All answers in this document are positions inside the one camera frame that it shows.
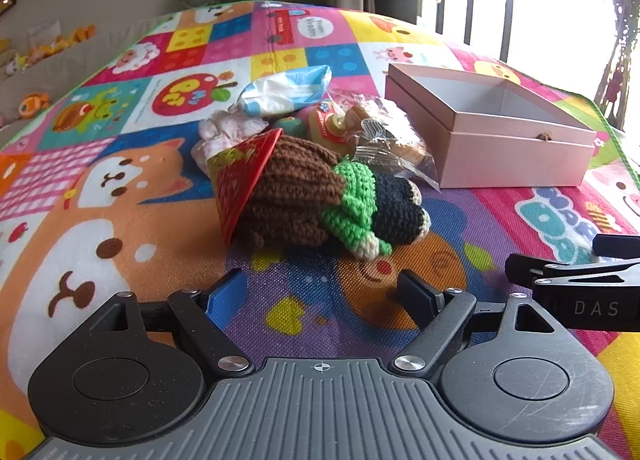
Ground pink and white fluffy bag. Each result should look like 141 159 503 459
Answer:
191 110 269 176

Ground beige sofa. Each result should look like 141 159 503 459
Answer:
0 15 166 133

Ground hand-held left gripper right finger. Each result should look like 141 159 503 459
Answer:
392 270 568 374

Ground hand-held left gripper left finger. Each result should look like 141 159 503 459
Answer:
100 267 257 376

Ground crochet doll with red hat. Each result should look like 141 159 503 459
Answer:
207 129 432 261

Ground blue and white packet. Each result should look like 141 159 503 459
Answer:
235 65 334 119

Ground colourful printed play mat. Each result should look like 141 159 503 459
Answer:
0 0 640 460

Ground yellow-orange plush toy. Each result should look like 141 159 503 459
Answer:
27 35 72 66

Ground pink cardboard box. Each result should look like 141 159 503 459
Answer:
385 62 597 190

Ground orange round plush toy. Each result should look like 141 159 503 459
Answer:
17 92 51 121

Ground green round toy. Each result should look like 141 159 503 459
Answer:
271 115 305 140

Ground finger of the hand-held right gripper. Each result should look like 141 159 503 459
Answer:
505 253 640 287
592 234 640 259

